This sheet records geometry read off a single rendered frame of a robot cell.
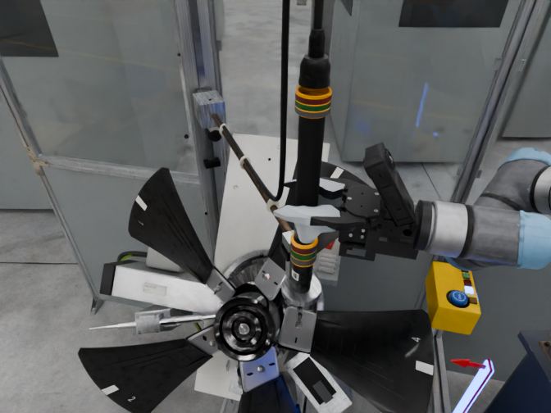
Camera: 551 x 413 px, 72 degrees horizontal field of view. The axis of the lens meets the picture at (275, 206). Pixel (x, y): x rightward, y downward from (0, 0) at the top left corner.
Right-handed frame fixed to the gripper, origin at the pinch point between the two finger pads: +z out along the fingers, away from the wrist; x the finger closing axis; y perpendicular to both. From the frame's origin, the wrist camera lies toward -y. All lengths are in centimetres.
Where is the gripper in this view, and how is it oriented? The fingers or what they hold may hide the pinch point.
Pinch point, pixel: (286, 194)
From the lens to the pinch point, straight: 55.8
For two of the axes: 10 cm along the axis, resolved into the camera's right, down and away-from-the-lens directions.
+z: -9.7, -1.4, 1.8
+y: 0.0, 7.9, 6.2
